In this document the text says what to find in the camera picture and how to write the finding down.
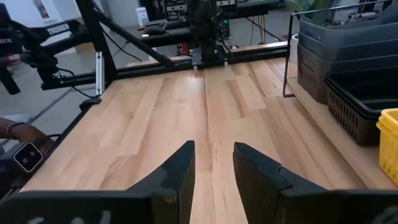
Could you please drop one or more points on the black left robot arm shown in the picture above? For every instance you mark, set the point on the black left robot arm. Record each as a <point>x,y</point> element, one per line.
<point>203,31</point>

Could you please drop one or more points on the black slotted plastic basket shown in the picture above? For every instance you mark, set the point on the black slotted plastic basket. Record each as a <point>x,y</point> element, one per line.
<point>351,118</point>

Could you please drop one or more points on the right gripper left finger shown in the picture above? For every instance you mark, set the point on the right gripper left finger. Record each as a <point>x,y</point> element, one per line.
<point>174,186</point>

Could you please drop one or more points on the low wooden shelf metal frame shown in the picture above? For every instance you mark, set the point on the low wooden shelf metal frame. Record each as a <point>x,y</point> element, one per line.
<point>342,155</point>

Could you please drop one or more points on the grey plastic bin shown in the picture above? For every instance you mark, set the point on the grey plastic bin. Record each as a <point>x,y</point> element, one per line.
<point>342,46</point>
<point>314,77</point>
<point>342,29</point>

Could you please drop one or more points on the green plant in white pot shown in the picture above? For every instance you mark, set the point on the green plant in white pot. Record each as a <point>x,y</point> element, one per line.
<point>293,49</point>

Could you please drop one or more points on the person's hand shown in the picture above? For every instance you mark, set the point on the person's hand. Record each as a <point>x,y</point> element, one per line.
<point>29,133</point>

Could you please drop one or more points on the black computer mouse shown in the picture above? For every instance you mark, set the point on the black computer mouse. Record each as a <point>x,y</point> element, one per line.
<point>154,30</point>

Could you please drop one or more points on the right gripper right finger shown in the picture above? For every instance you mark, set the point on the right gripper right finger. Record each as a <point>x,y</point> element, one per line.
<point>258,183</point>

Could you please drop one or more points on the yellow slotted plastic basket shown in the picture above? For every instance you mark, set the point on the yellow slotted plastic basket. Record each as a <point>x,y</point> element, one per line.
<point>390,146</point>

